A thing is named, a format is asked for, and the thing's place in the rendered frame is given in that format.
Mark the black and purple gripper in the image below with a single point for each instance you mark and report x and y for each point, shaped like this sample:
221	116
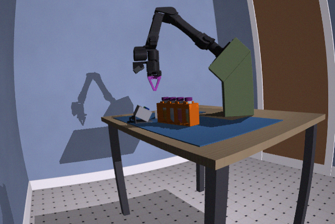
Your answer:
152	74

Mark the white control panel with green and blue buttons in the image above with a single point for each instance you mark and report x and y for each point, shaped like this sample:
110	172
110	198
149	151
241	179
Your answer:
143	113

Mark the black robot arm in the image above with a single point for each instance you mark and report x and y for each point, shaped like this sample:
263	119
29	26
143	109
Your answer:
170	16

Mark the blue flat mat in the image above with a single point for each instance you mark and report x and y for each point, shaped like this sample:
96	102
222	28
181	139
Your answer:
209	130

